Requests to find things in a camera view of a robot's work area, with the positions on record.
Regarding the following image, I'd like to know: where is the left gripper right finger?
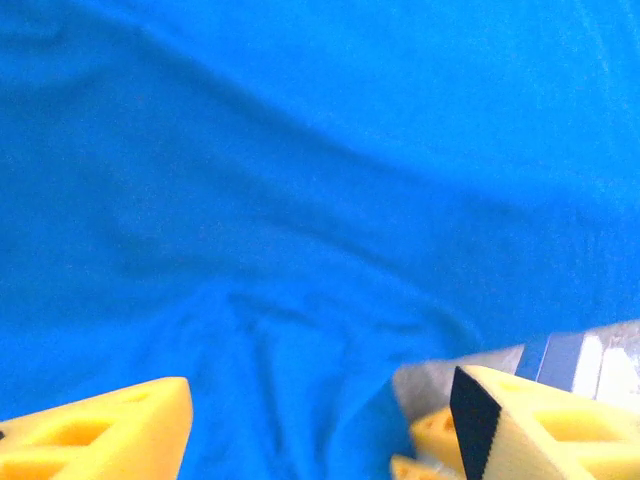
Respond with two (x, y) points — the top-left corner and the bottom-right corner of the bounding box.
(449, 364), (640, 480)

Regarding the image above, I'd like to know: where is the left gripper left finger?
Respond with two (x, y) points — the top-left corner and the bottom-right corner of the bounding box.
(0, 377), (195, 480)

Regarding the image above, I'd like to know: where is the blue t-shirt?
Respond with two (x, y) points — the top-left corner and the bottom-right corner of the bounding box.
(0, 0), (640, 480)

